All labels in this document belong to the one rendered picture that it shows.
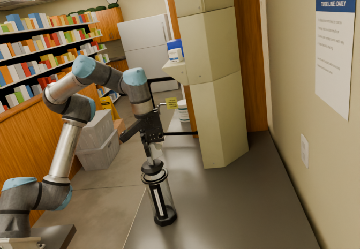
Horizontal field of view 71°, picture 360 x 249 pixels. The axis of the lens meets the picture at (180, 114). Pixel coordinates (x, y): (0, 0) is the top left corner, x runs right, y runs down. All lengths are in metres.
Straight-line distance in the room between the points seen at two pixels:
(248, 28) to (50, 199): 1.30
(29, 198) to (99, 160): 2.37
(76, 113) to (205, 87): 0.61
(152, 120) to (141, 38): 5.43
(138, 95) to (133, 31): 5.49
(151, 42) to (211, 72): 5.10
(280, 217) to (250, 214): 0.11
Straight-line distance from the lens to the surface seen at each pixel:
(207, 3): 1.17
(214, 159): 1.36
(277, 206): 1.16
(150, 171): 0.98
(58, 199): 1.28
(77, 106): 1.25
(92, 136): 3.40
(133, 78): 0.85
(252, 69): 1.57
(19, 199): 1.23
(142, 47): 6.31
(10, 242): 1.18
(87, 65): 0.88
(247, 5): 1.53
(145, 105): 0.87
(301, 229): 1.08
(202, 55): 1.16
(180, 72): 1.19
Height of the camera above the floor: 1.72
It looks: 21 degrees down
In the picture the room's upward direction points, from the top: 11 degrees counter-clockwise
